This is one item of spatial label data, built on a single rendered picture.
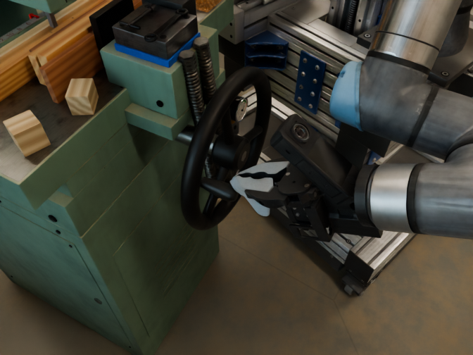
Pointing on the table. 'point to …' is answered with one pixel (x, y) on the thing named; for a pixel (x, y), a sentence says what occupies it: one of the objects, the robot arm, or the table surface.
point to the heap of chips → (206, 5)
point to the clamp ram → (116, 13)
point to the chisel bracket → (43, 4)
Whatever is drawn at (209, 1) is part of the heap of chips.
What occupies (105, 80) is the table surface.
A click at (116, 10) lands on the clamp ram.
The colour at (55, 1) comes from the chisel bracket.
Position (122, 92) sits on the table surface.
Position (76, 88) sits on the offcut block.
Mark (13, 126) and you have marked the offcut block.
